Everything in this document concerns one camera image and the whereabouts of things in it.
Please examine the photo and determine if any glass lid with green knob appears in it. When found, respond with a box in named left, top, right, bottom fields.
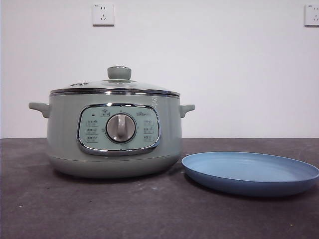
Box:
left=49, top=66, right=180, bottom=98

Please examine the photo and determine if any pale green electric steamer pot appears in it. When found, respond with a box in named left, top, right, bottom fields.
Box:
left=28, top=93, right=196, bottom=179

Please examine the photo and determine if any blue round plate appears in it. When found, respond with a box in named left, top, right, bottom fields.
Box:
left=181, top=151, right=319, bottom=198

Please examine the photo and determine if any white wall socket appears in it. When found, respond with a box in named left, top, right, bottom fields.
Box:
left=304, top=4, right=319, bottom=27
left=92, top=3, right=115, bottom=27

